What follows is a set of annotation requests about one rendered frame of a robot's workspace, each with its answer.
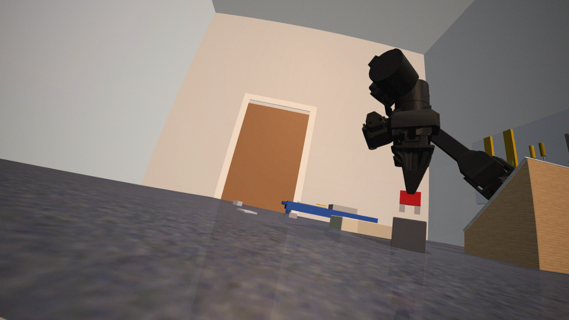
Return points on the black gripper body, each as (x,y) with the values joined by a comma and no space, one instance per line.
(417,123)

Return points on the red blade fuse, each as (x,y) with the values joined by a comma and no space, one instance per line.
(410,199)

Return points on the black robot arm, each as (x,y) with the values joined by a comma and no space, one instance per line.
(396,81)

